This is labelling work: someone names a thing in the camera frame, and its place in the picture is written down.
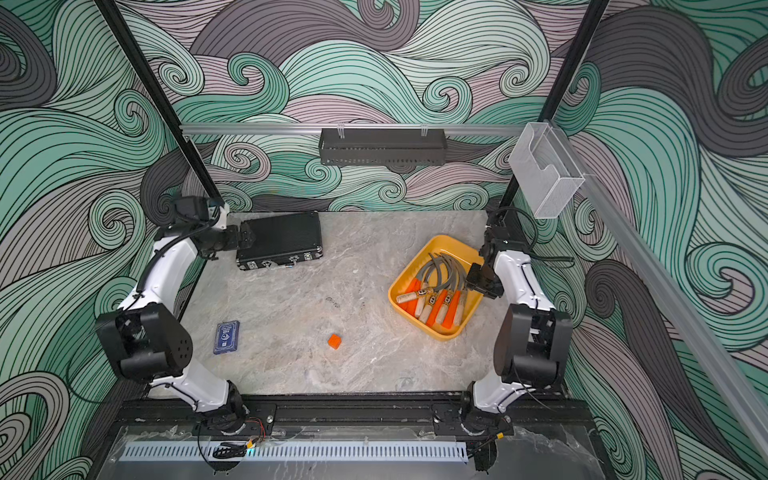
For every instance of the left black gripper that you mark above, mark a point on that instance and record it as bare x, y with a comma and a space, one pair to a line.
235, 243

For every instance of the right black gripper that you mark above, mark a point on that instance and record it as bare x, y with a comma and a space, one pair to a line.
473, 282

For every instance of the orange handle sickle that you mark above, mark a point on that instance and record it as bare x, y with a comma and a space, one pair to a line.
411, 306
420, 281
460, 279
433, 303

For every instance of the wooden handle sickle with label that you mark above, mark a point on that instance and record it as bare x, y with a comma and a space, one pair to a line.
441, 278

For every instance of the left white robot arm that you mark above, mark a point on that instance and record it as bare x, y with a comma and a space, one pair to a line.
142, 338

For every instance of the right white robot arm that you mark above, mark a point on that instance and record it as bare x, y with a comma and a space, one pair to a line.
532, 346

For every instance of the black ribbed storage case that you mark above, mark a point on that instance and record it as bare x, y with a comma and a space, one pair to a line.
280, 241

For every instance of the yellow plastic tray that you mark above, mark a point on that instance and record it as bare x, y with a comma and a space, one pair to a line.
441, 244

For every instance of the blue card pack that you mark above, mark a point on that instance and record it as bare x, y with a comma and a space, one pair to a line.
226, 337

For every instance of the small orange block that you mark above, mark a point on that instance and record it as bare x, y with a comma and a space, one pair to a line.
334, 341

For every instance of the clear acrylic wall holder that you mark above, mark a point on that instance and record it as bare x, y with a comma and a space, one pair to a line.
544, 163

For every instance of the black wall shelf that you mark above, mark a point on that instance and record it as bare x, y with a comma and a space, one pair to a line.
382, 147

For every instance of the white slotted cable duct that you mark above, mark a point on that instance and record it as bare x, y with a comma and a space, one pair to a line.
303, 451

